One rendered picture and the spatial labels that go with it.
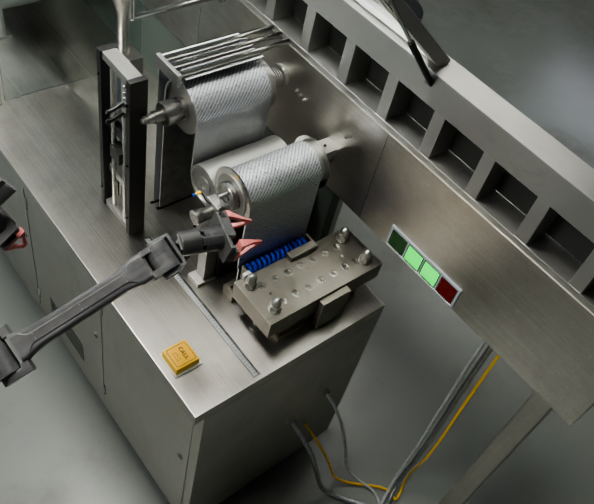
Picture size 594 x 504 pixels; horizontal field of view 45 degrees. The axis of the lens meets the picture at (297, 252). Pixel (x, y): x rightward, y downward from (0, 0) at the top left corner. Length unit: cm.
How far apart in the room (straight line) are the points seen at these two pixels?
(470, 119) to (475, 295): 44
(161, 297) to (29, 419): 101
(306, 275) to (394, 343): 130
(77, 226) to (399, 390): 154
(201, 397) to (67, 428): 105
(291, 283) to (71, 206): 72
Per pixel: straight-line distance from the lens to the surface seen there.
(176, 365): 185
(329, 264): 198
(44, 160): 236
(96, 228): 216
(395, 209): 185
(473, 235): 170
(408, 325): 326
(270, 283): 190
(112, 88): 190
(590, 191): 150
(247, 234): 183
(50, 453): 278
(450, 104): 162
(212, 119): 185
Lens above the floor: 251
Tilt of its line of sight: 48 degrees down
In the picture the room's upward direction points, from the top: 16 degrees clockwise
